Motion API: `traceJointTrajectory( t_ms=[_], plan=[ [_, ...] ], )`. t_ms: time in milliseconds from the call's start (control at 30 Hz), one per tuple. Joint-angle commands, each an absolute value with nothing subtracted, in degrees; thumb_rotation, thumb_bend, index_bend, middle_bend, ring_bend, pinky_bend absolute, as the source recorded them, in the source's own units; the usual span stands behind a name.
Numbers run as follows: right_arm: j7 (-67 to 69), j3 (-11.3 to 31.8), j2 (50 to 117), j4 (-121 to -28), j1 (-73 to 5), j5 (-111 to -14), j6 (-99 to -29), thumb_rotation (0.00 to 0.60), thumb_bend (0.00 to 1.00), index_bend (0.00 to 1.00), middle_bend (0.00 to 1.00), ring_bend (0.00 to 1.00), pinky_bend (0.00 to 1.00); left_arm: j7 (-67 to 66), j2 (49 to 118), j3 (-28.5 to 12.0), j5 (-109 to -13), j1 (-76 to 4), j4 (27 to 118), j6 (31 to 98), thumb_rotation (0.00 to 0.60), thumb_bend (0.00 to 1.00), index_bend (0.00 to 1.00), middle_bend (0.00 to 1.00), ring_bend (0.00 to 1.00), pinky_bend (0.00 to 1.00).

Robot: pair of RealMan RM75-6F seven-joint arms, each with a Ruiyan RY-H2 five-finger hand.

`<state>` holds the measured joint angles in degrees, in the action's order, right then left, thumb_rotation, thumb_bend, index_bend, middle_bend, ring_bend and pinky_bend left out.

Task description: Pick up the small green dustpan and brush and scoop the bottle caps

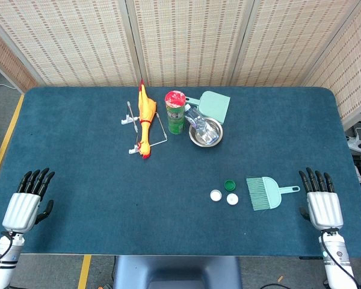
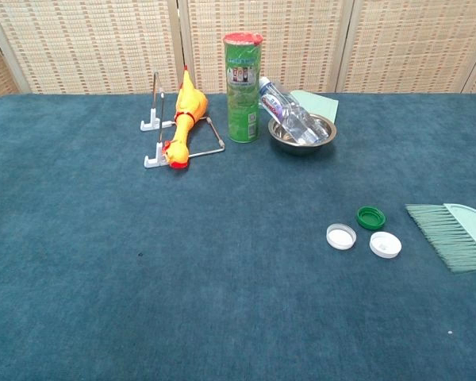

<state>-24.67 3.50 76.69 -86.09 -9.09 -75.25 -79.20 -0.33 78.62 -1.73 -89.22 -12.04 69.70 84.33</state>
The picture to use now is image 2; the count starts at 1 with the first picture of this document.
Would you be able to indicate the white lid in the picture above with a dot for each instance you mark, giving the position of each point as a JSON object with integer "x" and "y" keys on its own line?
{"x": 341, "y": 237}
{"x": 385, "y": 245}

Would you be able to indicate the green plastic bottle cap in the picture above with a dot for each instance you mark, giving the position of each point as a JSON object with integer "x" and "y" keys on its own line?
{"x": 371, "y": 217}

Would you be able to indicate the light green small broom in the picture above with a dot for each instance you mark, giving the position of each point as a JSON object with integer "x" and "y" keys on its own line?
{"x": 452, "y": 238}

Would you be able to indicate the clear plastic water bottle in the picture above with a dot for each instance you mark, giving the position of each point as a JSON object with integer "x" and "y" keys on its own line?
{"x": 275, "y": 103}

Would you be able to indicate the stainless steel bowl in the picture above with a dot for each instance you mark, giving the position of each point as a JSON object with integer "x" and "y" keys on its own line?
{"x": 301, "y": 147}

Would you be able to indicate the green chip canister red lid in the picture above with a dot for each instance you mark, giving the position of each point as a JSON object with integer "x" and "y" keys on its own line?
{"x": 242, "y": 99}

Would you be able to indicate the yellow rubber chicken toy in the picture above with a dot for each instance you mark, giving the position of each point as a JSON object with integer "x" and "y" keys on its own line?
{"x": 188, "y": 107}

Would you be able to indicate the teal carpet table mat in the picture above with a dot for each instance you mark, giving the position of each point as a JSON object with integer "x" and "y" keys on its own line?
{"x": 143, "y": 278}

